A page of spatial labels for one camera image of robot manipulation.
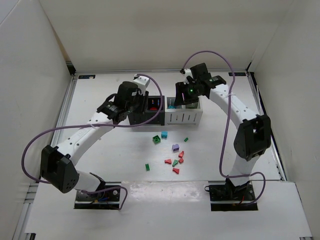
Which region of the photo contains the green lego bottom left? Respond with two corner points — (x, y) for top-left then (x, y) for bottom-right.
(145, 163), (150, 171)

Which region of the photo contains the green square lego brick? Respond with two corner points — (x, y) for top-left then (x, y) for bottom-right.
(152, 135), (161, 144)

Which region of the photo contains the purple cable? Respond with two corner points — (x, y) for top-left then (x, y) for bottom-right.
(21, 73), (165, 210)
(182, 50), (266, 207)

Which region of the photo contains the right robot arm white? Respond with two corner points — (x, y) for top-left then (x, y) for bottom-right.
(174, 63), (271, 192)

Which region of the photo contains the red lego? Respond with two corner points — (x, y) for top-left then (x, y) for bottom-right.
(149, 107), (159, 111)

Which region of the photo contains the cyan lego brick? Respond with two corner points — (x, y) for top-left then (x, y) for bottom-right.
(161, 131), (168, 139)

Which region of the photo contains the purple lego brick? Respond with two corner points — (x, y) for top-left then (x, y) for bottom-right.
(172, 144), (180, 152)

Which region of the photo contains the red lego slope top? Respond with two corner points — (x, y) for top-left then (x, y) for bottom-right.
(178, 151), (184, 158)

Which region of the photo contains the black double bin container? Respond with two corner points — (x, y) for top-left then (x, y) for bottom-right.
(128, 95), (165, 126)

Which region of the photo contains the green lego slope middle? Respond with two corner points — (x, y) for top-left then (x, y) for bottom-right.
(172, 159), (179, 167)

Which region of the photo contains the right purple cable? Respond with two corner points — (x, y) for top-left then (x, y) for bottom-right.
(182, 50), (266, 207)

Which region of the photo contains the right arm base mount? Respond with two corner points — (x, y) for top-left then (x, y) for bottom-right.
(204, 180), (258, 212)

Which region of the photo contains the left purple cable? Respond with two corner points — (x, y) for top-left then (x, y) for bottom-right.
(21, 73), (165, 210)

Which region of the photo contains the white double bin container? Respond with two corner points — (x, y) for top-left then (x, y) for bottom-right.
(164, 97), (203, 125)

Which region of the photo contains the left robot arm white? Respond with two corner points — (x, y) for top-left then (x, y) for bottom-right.
(40, 76), (150, 194)

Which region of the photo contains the red lego slope bottom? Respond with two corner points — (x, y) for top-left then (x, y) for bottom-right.
(172, 168), (180, 174)

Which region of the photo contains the red lego slope left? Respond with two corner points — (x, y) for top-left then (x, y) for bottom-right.
(164, 159), (172, 165)

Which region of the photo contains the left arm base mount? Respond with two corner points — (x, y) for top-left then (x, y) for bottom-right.
(73, 182), (121, 210)

